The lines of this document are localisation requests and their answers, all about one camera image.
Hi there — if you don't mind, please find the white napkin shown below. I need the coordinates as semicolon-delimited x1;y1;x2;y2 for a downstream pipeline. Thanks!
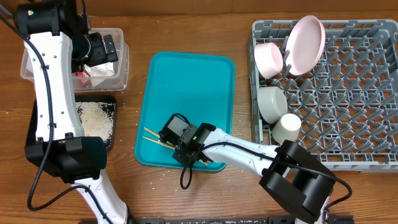
84;62;114;87

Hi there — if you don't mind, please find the wooden chopstick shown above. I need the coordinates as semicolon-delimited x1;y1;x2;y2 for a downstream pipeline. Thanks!
142;136;208;166
144;127;160;138

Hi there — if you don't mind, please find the red candy wrapper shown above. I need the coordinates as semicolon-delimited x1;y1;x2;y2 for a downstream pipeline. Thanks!
75;72;91;87

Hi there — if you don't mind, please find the leftover white rice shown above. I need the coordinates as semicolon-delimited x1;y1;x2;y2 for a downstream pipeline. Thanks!
76;101;114;142

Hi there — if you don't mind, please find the grey bowl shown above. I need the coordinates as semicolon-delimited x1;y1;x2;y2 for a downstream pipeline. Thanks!
257;86;287;124

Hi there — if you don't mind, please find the white paper cup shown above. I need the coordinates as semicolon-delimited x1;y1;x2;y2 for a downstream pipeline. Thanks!
271;113;302;144

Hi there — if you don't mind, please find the small pink bowl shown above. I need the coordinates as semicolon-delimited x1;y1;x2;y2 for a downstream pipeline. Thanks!
254;42;284;79

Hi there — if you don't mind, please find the large white pink-rimmed plate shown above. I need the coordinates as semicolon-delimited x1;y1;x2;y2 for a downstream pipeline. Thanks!
285;16;326;76

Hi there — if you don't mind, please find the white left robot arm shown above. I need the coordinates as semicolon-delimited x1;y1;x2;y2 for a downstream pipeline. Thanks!
8;1;136;223

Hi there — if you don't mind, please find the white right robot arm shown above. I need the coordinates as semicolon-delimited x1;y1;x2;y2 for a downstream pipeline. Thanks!
164;121;340;223

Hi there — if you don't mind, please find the clear plastic waste bin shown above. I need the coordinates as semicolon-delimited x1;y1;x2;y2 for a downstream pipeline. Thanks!
29;28;129;95

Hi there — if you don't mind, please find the black food waste tray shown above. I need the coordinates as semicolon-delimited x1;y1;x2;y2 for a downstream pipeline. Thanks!
25;94;118;151

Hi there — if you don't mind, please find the grey dishwasher rack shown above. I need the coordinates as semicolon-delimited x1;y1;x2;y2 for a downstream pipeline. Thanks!
247;20;397;173

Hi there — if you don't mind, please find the teal serving tray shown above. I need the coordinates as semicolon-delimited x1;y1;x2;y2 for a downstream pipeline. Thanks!
134;52;235;169

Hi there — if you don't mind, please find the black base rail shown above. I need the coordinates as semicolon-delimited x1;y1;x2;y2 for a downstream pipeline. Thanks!
77;206;355;224

